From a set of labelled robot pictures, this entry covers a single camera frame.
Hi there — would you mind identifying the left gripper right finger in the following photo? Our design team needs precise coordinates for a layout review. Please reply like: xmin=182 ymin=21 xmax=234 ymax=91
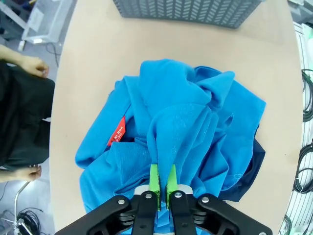
xmin=166 ymin=164 xmax=273 ymax=235

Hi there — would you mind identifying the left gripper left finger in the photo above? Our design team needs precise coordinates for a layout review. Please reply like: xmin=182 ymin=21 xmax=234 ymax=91
xmin=55 ymin=164 xmax=162 ymax=235

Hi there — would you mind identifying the navy blue garment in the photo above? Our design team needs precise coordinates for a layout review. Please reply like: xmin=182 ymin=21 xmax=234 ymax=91
xmin=220 ymin=124 xmax=267 ymax=203

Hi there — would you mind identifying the bright blue knit garment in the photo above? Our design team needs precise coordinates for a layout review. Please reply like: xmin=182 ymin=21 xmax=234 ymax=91
xmin=112 ymin=102 xmax=235 ymax=213
xmin=122 ymin=58 xmax=267 ymax=196

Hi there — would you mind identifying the person's left forearm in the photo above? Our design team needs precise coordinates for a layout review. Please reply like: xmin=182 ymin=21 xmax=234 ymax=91
xmin=0 ymin=45 xmax=31 ymax=71

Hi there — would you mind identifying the person's right forearm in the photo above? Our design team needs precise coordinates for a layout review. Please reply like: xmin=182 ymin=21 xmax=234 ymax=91
xmin=0 ymin=168 xmax=26 ymax=184

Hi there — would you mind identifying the person's right hand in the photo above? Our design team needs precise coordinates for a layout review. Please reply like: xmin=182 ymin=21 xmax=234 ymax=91
xmin=23 ymin=165 xmax=43 ymax=182

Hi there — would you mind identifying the person's left hand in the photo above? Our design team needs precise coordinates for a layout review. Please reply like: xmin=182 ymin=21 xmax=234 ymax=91
xmin=25 ymin=57 xmax=49 ymax=78

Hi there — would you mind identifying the metal light stand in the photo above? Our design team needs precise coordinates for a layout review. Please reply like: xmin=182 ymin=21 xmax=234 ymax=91
xmin=0 ymin=181 xmax=51 ymax=235

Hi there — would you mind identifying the person in black t-shirt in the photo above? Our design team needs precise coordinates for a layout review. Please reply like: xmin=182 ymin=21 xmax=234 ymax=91
xmin=0 ymin=58 xmax=56 ymax=172

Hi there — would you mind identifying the grey woven plastic basket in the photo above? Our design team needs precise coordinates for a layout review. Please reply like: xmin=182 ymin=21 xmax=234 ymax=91
xmin=112 ymin=0 xmax=266 ymax=29

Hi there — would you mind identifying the black cable bundle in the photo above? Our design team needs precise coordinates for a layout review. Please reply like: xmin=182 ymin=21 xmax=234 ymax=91
xmin=294 ymin=68 xmax=313 ymax=204

